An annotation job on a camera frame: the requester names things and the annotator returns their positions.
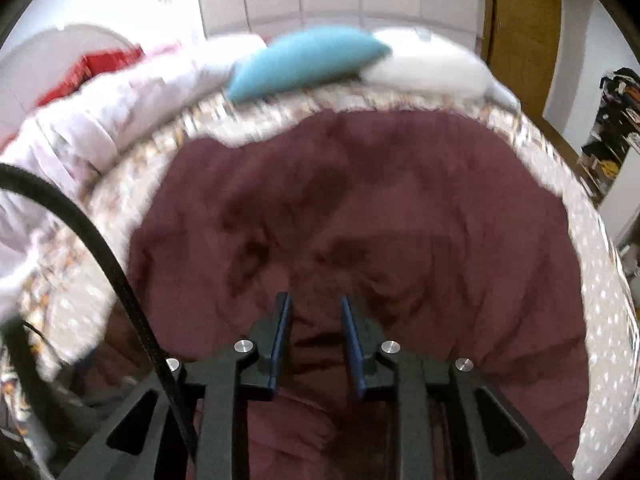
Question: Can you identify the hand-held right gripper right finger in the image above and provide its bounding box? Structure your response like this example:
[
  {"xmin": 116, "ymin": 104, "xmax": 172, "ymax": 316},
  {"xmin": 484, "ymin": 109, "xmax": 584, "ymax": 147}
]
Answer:
[{"xmin": 340, "ymin": 294, "xmax": 576, "ymax": 480}]

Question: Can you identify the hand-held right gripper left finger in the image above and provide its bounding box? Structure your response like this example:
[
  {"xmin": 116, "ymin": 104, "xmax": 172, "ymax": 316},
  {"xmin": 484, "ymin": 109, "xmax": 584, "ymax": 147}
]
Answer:
[{"xmin": 60, "ymin": 291, "xmax": 296, "ymax": 480}]

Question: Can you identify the maroon puffer jacket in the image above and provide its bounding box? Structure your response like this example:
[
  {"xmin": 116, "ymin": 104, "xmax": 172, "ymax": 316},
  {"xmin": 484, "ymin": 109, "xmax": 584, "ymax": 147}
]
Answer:
[{"xmin": 82, "ymin": 110, "xmax": 592, "ymax": 480}]

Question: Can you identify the patterned quilted bedspread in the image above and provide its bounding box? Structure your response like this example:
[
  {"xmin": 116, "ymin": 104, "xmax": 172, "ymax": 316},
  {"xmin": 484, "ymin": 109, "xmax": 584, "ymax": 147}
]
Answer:
[{"xmin": 0, "ymin": 80, "xmax": 636, "ymax": 480}]

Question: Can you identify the teal pillow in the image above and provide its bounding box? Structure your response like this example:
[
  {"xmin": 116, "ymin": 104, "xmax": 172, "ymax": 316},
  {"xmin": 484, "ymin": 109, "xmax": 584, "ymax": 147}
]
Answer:
[{"xmin": 225, "ymin": 27, "xmax": 393, "ymax": 104}]

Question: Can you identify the pink fleece blanket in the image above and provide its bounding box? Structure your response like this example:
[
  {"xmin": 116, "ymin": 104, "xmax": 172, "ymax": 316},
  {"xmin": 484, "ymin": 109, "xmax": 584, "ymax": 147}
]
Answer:
[{"xmin": 0, "ymin": 35, "xmax": 266, "ymax": 321}]

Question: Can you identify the white pillow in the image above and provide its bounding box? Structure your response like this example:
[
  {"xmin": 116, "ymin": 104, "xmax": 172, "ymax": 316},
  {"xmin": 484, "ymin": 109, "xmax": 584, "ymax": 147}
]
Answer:
[{"xmin": 360, "ymin": 27, "xmax": 522, "ymax": 111}]

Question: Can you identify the red cloth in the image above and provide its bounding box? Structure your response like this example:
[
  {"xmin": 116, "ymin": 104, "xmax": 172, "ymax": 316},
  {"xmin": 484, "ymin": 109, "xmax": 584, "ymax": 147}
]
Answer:
[{"xmin": 37, "ymin": 47, "xmax": 146, "ymax": 109}]

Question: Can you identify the white shelf unit with clutter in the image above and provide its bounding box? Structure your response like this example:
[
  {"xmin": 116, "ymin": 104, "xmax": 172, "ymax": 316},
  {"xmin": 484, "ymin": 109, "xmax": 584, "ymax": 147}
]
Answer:
[{"xmin": 577, "ymin": 67, "xmax": 640, "ymax": 202}]

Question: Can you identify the wooden door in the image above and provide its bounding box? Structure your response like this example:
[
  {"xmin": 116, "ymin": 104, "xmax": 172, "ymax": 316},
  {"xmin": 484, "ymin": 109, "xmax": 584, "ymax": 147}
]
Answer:
[{"xmin": 482, "ymin": 0, "xmax": 564, "ymax": 117}]

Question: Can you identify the pink arched headboard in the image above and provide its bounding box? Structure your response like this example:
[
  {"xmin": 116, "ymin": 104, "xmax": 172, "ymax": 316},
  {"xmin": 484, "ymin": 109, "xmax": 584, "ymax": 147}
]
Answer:
[{"xmin": 0, "ymin": 24, "xmax": 146, "ymax": 136}]

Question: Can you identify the black braided cable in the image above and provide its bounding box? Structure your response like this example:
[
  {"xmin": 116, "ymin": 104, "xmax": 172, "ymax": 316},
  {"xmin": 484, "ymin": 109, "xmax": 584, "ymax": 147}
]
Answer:
[{"xmin": 0, "ymin": 164, "xmax": 201, "ymax": 461}]

